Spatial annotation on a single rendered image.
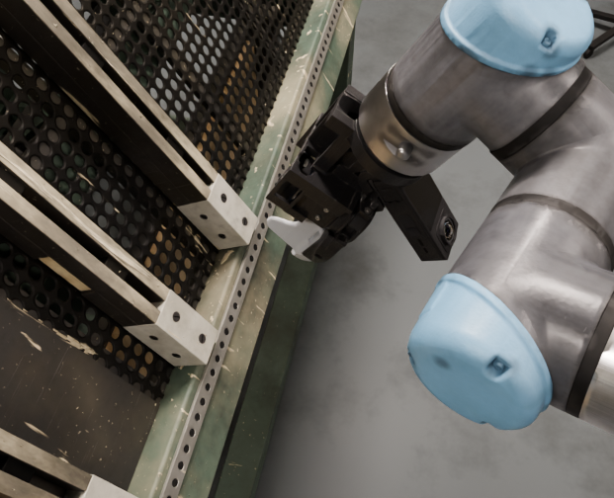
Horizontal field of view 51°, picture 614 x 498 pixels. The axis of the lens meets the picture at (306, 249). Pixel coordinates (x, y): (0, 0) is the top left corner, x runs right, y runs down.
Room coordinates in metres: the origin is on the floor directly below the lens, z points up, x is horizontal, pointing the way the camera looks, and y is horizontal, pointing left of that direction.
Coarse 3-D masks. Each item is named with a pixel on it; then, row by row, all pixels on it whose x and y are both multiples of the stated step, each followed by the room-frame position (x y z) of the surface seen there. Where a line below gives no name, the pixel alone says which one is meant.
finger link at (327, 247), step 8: (328, 232) 0.33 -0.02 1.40; (344, 232) 0.32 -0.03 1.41; (320, 240) 0.33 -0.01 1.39; (328, 240) 0.32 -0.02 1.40; (336, 240) 0.31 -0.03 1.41; (344, 240) 0.32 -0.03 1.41; (312, 248) 0.33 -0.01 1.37; (320, 248) 0.32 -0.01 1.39; (328, 248) 0.32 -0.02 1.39; (336, 248) 0.31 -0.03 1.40; (312, 256) 0.33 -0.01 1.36; (320, 256) 0.32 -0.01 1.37; (328, 256) 0.32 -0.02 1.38
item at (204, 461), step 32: (320, 0) 1.42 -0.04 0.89; (352, 0) 1.51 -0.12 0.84; (320, 32) 1.29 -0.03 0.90; (288, 96) 1.07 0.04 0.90; (320, 96) 1.13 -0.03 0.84; (288, 128) 0.97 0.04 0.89; (256, 160) 0.89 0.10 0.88; (256, 192) 0.79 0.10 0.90; (224, 256) 0.65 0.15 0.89; (224, 288) 0.58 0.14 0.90; (256, 288) 0.61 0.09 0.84; (256, 320) 0.56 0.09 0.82; (192, 384) 0.40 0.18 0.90; (224, 384) 0.43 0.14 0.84; (160, 416) 0.36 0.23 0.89; (224, 416) 0.38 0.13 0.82; (160, 448) 0.30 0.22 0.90; (160, 480) 0.26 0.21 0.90; (192, 480) 0.27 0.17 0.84
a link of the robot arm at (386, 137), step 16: (384, 80) 0.34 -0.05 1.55; (368, 96) 0.35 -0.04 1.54; (384, 96) 0.33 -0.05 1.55; (368, 112) 0.33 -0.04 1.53; (384, 112) 0.32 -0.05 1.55; (368, 128) 0.33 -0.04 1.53; (384, 128) 0.32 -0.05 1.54; (400, 128) 0.31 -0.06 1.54; (368, 144) 0.32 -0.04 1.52; (384, 144) 0.31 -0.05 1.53; (400, 144) 0.31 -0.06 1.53; (416, 144) 0.30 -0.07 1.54; (384, 160) 0.31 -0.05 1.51; (400, 160) 0.31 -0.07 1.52; (416, 160) 0.30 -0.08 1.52; (432, 160) 0.30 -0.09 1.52
